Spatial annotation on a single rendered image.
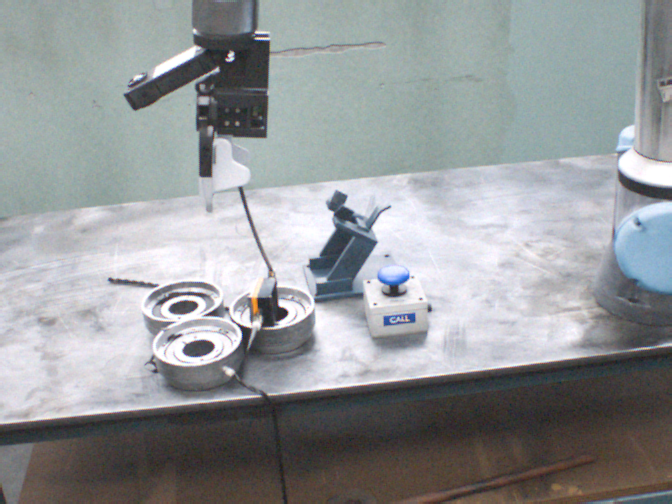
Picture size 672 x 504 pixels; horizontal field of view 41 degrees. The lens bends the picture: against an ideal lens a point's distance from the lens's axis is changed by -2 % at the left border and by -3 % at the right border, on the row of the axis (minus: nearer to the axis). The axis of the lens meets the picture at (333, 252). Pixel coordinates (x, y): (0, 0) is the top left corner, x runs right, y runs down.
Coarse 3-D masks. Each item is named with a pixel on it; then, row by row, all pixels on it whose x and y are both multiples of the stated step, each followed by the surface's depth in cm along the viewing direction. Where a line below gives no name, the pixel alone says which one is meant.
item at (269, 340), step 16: (288, 288) 117; (240, 304) 116; (288, 304) 115; (304, 304) 115; (240, 320) 113; (288, 320) 112; (304, 320) 110; (256, 336) 109; (272, 336) 109; (288, 336) 109; (304, 336) 111; (272, 352) 111
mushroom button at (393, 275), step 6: (384, 270) 112; (390, 270) 112; (396, 270) 112; (402, 270) 112; (408, 270) 112; (378, 276) 112; (384, 276) 111; (390, 276) 111; (396, 276) 111; (402, 276) 111; (408, 276) 112; (384, 282) 111; (390, 282) 111; (396, 282) 111; (402, 282) 111; (390, 288) 113; (396, 288) 113
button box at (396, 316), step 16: (368, 288) 114; (384, 288) 113; (400, 288) 113; (416, 288) 114; (368, 304) 112; (384, 304) 111; (400, 304) 110; (416, 304) 111; (368, 320) 114; (384, 320) 111; (400, 320) 111; (416, 320) 112; (384, 336) 112
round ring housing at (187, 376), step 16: (192, 320) 111; (208, 320) 111; (224, 320) 111; (160, 336) 109; (176, 336) 111; (192, 336) 110; (208, 336) 110; (240, 336) 107; (160, 352) 107; (176, 352) 107; (192, 352) 110; (208, 352) 110; (240, 352) 106; (160, 368) 105; (176, 368) 103; (192, 368) 103; (208, 368) 103; (224, 368) 104; (176, 384) 105; (192, 384) 104; (208, 384) 105
